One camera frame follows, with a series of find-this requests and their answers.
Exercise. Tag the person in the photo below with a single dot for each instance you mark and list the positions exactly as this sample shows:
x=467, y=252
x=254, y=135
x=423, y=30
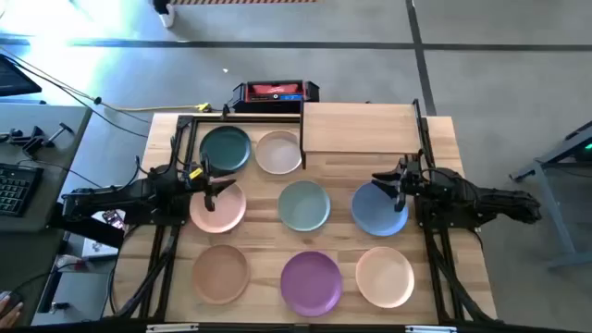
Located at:
x=166, y=18

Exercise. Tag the purple plate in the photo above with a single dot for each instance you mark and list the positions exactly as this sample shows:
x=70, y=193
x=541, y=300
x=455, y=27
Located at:
x=311, y=284

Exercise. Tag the black device with green light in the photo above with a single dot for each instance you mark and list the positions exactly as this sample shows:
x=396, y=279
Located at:
x=580, y=139

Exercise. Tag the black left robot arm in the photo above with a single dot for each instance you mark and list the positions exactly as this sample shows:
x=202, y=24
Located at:
x=139, y=194

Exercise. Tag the black aluminium frame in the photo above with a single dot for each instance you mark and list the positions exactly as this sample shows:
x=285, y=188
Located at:
x=435, y=277
x=150, y=277

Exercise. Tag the grey metal table frame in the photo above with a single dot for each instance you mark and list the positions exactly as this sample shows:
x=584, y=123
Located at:
x=550, y=208

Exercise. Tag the black desk clamp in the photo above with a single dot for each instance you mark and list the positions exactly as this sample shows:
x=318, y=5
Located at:
x=34, y=143
x=11, y=136

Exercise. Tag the black computer monitor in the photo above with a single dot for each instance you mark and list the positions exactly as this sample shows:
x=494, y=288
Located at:
x=14, y=78

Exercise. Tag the person's hand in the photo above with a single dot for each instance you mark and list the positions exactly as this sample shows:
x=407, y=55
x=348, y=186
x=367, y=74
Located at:
x=9, y=316

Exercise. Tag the smartphone with red screen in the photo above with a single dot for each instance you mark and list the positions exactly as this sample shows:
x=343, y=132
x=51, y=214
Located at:
x=113, y=217

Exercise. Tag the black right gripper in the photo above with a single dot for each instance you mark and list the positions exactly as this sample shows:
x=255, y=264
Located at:
x=407, y=189

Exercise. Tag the beige plate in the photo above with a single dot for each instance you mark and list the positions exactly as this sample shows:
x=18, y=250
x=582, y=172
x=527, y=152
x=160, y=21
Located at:
x=277, y=152

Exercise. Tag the black keyboard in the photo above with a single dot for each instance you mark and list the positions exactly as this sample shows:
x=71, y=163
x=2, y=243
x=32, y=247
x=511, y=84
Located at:
x=16, y=189

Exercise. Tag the black diagonal bar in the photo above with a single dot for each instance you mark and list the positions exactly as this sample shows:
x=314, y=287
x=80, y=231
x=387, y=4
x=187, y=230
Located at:
x=88, y=229

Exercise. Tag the pink plate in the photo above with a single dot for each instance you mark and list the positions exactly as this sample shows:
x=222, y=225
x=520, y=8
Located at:
x=226, y=215

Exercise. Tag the grey floor sheet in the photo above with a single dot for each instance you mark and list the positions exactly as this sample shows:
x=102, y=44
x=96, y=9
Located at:
x=78, y=296

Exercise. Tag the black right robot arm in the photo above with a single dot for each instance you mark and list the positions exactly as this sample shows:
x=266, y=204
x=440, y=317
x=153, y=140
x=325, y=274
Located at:
x=485, y=203

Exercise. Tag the dark grey desk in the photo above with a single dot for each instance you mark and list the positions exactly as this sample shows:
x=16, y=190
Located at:
x=23, y=259

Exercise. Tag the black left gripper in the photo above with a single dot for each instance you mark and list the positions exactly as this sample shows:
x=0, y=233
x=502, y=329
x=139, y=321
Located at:
x=209, y=189

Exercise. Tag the peach plate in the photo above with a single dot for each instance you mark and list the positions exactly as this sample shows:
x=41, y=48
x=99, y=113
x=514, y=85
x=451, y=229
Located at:
x=385, y=277

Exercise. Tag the dark green plate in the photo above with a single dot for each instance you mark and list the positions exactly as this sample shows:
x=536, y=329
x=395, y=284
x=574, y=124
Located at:
x=226, y=145

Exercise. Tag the red and black tool box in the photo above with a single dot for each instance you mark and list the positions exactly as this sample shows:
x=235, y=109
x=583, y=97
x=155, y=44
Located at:
x=273, y=94

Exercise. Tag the brown plate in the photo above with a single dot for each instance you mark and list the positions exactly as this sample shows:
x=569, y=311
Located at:
x=220, y=275

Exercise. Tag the white power adapter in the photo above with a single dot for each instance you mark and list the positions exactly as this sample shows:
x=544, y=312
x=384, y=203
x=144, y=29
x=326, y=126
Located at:
x=67, y=261

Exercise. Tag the blue plate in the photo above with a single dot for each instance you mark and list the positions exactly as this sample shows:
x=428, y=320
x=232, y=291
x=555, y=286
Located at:
x=374, y=217

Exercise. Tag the silver metal bracket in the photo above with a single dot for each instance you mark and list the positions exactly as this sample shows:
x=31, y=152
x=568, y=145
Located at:
x=172, y=328
x=431, y=329

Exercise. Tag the sage green plate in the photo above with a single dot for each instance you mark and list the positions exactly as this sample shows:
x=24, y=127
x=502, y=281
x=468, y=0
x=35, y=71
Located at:
x=304, y=205

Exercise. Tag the white box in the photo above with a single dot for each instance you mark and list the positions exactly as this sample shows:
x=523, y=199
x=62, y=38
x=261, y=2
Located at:
x=99, y=247

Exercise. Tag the wooden shelf with black legs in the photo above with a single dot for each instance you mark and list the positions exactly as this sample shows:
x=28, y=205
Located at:
x=361, y=127

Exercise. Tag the black frame crossbar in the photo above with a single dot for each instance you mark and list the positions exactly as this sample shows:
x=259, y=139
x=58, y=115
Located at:
x=92, y=329

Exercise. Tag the grey side desk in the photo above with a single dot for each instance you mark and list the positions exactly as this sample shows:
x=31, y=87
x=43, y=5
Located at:
x=46, y=115

